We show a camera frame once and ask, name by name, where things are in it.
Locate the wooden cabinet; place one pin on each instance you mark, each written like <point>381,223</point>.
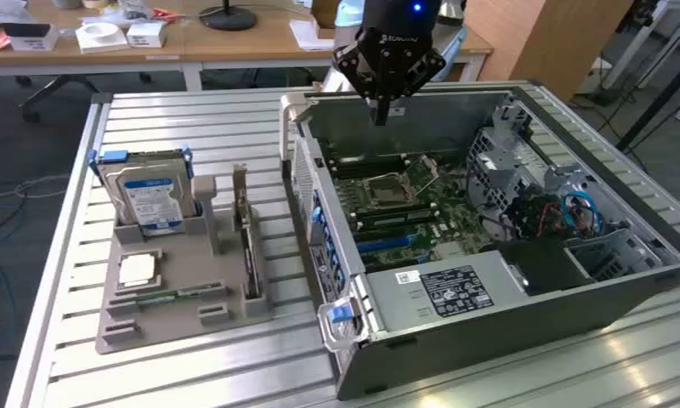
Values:
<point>545,42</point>

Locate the green motherboard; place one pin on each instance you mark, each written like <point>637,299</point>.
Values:
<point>451,223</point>

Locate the white printed box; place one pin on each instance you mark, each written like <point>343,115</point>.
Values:
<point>146,36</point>

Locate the black office chair base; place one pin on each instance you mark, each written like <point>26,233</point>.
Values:
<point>31,115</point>

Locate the grey parts rack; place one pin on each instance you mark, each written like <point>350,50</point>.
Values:
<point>193,276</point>

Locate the plain silver disk bay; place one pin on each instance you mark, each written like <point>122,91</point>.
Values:
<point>618,255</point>

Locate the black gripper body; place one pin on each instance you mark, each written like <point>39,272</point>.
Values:
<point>399,25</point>

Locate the white box black lid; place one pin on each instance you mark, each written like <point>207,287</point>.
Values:
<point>34,42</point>

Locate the wooden desk white frame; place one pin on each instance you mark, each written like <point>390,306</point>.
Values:
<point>233,42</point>

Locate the grey cup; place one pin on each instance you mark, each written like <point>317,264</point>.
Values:
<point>67,3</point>

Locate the white box round recess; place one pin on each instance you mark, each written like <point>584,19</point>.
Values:
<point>99,42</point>

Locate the black graphics card silver bracket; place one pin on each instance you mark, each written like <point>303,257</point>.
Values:
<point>251,255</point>

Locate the black grey PC case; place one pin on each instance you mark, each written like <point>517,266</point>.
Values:
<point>487,340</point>

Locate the clear bag of parts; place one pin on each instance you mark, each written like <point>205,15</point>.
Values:
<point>137,10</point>

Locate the white floor box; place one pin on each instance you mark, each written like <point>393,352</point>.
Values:
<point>593,81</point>

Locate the grey power supply unit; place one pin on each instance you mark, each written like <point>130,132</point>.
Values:
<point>397,297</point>

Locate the black lamp base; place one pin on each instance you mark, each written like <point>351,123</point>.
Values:
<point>227,20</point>

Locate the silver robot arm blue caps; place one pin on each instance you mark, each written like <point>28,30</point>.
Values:
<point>347,32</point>

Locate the brown cardboard box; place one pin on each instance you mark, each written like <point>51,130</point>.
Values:
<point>323,17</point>

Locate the white plastic bags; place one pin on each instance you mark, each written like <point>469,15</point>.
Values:
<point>0,10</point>

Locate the hard disk blue carrier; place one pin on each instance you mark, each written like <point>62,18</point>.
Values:
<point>150,200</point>

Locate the RAM slot white clips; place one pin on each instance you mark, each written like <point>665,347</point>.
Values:
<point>363,153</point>
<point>369,166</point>
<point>394,212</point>
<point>399,224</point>

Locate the black case lock slider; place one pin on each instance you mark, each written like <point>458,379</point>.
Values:
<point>319,163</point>

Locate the perforated silver disk bay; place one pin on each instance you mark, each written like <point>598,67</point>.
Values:
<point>497,170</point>

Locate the silver CPU chip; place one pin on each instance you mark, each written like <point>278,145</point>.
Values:
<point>139,270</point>

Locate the white booklet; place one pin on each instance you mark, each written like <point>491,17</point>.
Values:
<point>309,36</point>

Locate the white desk leg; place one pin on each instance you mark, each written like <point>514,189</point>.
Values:
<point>640,42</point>

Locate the CPU socket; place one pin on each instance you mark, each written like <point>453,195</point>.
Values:
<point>387,190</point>

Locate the blue case latch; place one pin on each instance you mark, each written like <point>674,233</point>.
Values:
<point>341,315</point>

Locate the green RAM stick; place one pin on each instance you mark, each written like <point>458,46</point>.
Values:
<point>177,293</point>

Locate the black stand pole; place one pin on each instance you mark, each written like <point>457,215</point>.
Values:
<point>661,100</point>

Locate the silver chipset heat sink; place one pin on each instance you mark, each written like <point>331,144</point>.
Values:
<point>451,251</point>

